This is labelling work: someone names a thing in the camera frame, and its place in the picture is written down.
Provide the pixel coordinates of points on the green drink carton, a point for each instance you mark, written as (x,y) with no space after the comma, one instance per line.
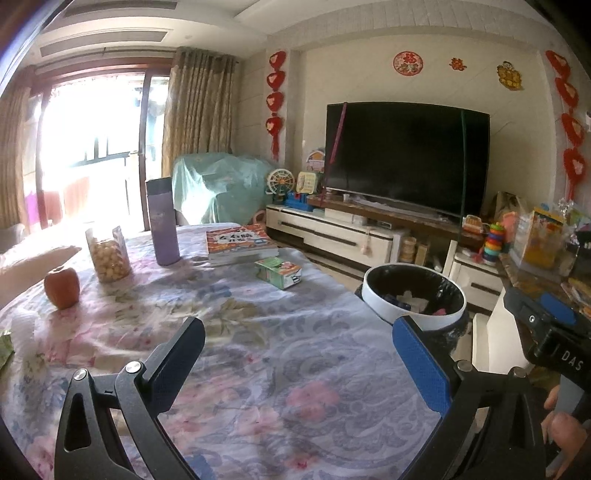
(277,272)

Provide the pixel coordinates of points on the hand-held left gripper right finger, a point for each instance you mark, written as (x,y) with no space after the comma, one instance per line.
(422,369)

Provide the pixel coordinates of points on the white trash bin black liner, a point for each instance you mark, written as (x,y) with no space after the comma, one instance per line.
(383,300)

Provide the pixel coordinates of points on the red apple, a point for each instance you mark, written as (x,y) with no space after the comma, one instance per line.
(62,288)

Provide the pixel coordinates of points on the brown wooden television riser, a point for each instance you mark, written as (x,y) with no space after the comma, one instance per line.
(392,217)

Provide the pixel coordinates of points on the purple thermos bottle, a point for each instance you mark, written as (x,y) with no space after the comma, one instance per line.
(162,221)

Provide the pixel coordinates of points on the orange cover book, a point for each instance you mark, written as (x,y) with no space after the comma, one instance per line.
(240,242)

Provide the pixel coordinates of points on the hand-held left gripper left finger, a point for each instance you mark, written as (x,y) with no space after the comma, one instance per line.
(173,364)

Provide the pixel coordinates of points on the red character wall sticker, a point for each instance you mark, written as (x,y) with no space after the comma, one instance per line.
(458,64)

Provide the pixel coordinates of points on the round red wall sticker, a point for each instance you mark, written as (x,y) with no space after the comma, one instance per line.
(407,63)

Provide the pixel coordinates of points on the toy ferris wheel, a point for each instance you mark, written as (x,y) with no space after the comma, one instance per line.
(280,182)

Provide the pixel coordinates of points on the white television cabinet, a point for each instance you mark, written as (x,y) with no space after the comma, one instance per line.
(323,235)

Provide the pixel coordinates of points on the tan bag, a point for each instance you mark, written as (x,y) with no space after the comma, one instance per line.
(508,205)

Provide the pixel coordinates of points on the pink toy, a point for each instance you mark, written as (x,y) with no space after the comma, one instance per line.
(510,228)

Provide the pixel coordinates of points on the person's right hand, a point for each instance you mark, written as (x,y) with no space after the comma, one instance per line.
(570,434)

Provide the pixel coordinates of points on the beige tassel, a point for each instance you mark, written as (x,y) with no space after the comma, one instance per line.
(367,242)

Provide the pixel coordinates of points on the black flat screen television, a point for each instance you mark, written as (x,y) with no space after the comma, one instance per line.
(406,157)

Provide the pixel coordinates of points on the blue toy block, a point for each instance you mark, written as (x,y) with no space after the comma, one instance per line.
(296,201)

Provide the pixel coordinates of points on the sliding glass balcony door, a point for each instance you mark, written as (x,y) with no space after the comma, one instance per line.
(92,147)

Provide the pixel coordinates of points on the cartoon paper card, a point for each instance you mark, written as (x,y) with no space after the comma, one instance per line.
(316,160)

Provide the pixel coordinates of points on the yellow green toy telephone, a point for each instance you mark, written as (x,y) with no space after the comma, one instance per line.
(307,182)

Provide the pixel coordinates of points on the gold figure wall sticker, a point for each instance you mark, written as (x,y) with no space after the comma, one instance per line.
(510,76)

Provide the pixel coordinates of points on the beige patterned curtain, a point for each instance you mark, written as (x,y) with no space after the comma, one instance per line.
(14,157)
(198,110)

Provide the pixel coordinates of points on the teal covered armchair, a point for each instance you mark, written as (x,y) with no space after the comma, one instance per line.
(221,184)

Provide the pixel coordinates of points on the red heart hanging decoration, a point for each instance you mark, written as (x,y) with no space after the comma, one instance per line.
(570,124)
(275,101)

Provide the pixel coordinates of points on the bag of round snacks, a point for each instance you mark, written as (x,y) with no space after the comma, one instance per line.
(108,258)

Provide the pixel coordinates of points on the pink stick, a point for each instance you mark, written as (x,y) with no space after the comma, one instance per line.
(338,134)

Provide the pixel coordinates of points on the white low cabinet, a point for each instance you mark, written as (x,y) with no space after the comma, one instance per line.
(487,341)

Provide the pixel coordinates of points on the yellow box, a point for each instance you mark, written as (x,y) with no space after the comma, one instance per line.
(540,240)

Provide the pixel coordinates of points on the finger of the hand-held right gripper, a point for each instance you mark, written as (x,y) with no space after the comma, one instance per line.
(524,311)
(556,307)

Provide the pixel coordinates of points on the orange toy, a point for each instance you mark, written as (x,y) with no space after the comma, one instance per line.
(472,225)

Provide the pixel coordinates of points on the green gold packet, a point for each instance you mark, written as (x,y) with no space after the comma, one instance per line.
(5,350)

